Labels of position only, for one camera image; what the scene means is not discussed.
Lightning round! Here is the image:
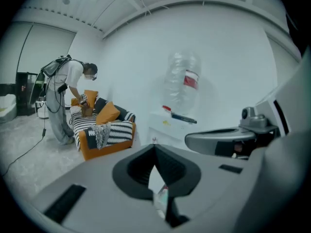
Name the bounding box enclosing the white water dispenser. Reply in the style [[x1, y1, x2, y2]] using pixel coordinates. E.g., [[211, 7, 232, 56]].
[[146, 110, 203, 191]]

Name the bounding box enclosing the orange sofa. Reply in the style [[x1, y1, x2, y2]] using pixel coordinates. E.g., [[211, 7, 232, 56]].
[[69, 89, 137, 162]]

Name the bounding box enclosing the black throw with white trim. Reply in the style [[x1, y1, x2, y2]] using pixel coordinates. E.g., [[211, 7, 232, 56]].
[[94, 97, 137, 123]]

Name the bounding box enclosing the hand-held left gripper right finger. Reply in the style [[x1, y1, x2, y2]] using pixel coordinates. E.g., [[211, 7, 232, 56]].
[[155, 144, 265, 233]]

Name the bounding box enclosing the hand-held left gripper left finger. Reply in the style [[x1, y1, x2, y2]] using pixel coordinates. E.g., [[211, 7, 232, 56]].
[[31, 143, 169, 233]]

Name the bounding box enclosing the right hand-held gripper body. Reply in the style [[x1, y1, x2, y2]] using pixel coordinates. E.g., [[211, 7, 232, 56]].
[[239, 47, 311, 148]]

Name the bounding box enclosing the clear water bottle red label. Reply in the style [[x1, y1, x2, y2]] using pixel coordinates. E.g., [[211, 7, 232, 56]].
[[161, 50, 203, 117]]

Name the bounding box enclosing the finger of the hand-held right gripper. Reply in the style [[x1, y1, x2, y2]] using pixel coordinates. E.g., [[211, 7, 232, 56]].
[[184, 127, 256, 157]]

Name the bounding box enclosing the black white striped blanket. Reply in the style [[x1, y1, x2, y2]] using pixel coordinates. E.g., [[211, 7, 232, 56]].
[[69, 105, 134, 150]]

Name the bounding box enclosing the white rounded tub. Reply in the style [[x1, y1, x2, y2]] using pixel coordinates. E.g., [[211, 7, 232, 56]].
[[0, 93, 18, 124]]

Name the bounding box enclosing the orange cushion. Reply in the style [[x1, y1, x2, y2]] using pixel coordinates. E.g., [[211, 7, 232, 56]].
[[83, 89, 100, 109], [95, 101, 121, 126]]

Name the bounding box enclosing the brown paper bag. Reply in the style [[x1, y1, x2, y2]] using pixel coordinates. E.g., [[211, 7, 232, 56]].
[[81, 105, 94, 118]]

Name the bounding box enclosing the black remote control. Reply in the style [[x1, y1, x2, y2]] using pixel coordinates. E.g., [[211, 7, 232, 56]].
[[171, 113, 198, 124]]

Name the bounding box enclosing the black cabinet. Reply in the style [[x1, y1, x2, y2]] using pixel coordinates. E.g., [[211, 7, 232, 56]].
[[15, 71, 46, 117]]

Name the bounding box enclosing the long black floor cable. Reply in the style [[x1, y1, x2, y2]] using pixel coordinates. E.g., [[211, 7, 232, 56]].
[[0, 119, 47, 177]]

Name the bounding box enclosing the grey fringed throw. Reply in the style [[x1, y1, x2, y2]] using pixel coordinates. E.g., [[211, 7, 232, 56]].
[[90, 122, 112, 150]]

